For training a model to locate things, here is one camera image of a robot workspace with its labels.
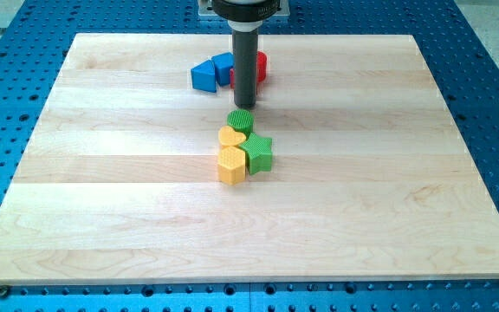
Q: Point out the yellow heart block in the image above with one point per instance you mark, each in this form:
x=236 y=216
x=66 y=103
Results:
x=228 y=136

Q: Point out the silver mounting plate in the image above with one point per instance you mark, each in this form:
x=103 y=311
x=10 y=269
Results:
x=205 y=9

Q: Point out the robot arm black flange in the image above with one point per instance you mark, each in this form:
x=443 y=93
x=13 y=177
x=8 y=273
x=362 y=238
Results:
x=245 y=15

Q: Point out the blue triangle block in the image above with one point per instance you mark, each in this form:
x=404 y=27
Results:
x=203 y=77

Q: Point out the green star block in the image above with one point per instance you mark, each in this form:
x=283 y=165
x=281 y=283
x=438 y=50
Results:
x=259 y=154

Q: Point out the green circle block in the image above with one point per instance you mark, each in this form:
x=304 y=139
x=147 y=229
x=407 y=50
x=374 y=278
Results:
x=241 y=120

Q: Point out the blue cube block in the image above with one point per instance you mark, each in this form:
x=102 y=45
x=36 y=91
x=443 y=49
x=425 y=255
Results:
x=223 y=64

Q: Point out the light wooden board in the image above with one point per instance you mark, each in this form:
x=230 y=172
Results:
x=371 y=179

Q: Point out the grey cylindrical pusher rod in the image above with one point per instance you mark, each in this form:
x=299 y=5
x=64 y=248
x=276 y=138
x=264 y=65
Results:
x=245 y=46

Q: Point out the yellow hexagon block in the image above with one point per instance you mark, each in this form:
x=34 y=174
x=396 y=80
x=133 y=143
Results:
x=231 y=165

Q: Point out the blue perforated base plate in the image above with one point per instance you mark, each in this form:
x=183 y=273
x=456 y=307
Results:
x=34 y=41

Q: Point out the red cylinder block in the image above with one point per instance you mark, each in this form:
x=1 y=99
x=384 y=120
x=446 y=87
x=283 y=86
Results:
x=261 y=65

